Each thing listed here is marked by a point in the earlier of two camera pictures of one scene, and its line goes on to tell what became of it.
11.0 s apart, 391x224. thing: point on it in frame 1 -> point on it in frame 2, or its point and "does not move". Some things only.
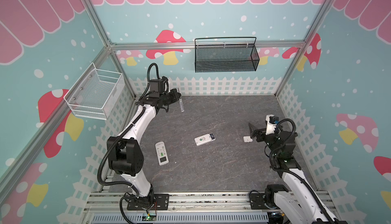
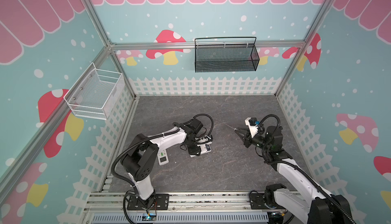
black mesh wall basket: x=226 y=58 does not move
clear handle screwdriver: x=180 y=103 -> x=234 y=129
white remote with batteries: x=204 y=139 -> x=205 y=147
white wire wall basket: x=95 y=94 does not move
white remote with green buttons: x=162 y=154 does not move
